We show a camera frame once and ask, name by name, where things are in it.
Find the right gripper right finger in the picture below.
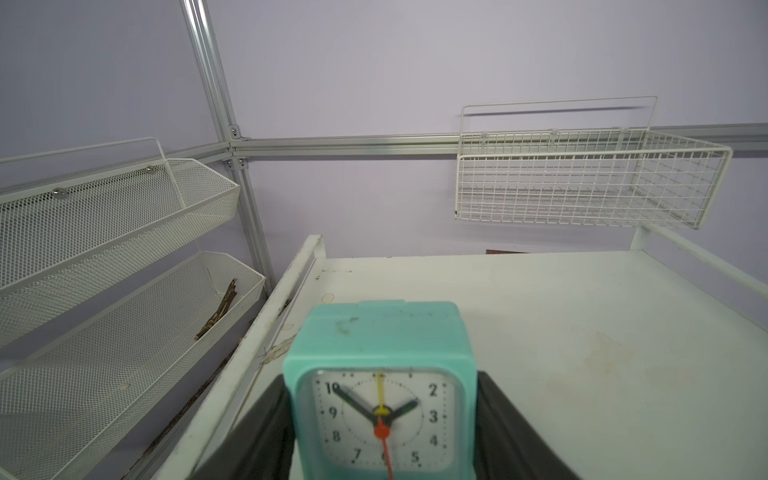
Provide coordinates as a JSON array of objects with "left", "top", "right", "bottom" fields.
[{"left": 473, "top": 371, "right": 578, "bottom": 480}]

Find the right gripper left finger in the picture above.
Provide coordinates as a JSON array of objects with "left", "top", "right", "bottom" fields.
[{"left": 191, "top": 375, "right": 296, "bottom": 480}]

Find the mint square alarm clock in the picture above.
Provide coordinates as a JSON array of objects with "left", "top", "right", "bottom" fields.
[{"left": 282, "top": 301, "right": 478, "bottom": 479}]

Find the white two-tier shelf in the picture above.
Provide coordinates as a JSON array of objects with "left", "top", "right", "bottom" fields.
[{"left": 158, "top": 225, "right": 767, "bottom": 479}]

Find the brown wooden step stand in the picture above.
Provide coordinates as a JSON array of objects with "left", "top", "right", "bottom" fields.
[{"left": 485, "top": 249, "right": 527, "bottom": 255}]

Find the white mesh two-tier wall rack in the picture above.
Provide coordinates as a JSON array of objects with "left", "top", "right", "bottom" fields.
[{"left": 1, "top": 137, "right": 264, "bottom": 479}]

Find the aluminium frame rail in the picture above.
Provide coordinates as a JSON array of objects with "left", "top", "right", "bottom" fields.
[{"left": 0, "top": 0, "right": 768, "bottom": 289}]

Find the white wire wall basket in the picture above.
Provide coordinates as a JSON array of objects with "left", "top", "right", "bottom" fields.
[{"left": 454, "top": 95, "right": 733, "bottom": 229}]

